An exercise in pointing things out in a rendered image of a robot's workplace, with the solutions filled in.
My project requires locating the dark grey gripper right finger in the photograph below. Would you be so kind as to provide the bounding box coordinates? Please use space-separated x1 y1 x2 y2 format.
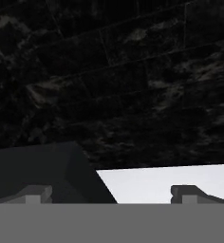
170 184 224 204

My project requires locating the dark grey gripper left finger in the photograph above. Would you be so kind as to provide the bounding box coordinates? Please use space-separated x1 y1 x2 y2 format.
0 184 53 204

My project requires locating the black digital scale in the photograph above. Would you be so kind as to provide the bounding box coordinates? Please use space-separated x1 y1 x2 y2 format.
0 140 118 204

